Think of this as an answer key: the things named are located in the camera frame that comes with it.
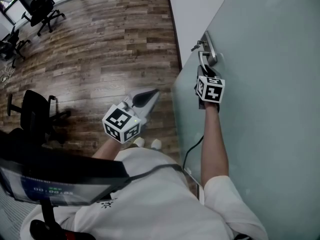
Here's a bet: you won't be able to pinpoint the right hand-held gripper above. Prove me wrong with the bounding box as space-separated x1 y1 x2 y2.
194 65 226 113

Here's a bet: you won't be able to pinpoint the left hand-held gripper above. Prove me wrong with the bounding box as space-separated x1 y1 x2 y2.
101 88 160 145

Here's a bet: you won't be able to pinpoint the silver door handle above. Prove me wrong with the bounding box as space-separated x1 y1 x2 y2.
198 30 218 72

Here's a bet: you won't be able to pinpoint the frosted glass door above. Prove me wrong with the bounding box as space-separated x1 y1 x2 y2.
171 0 320 240

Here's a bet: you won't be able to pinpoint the person's left forearm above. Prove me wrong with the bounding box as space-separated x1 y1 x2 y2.
91 137 121 162

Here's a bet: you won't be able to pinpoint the person's right forearm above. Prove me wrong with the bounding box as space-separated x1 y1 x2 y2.
200 105 230 188

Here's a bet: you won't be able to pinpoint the person's left white shoe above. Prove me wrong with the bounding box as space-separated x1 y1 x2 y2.
133 136 146 148

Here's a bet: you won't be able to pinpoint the person's white shoe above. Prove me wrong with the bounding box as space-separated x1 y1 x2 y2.
133 136 146 148
150 138 163 150

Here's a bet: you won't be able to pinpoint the person's right white shoe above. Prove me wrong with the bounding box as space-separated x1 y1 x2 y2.
150 138 163 150

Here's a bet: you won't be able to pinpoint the person's white shirt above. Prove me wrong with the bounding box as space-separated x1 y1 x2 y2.
19 147 270 240

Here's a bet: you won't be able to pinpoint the black chest-mounted screen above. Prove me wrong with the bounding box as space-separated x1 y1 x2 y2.
0 131 131 207

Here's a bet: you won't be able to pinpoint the black padded office chair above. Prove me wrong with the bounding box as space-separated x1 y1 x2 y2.
6 89 73 145

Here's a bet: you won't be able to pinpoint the black mesh chair with headrest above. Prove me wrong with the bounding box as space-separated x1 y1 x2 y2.
21 0 68 38

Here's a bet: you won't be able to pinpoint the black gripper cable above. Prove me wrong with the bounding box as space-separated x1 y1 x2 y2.
128 134 205 184

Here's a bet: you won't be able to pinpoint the white cables on floor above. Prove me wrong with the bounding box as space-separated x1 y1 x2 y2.
0 64 16 85

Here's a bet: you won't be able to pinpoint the window with dark frame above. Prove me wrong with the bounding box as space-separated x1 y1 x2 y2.
0 0 78 27

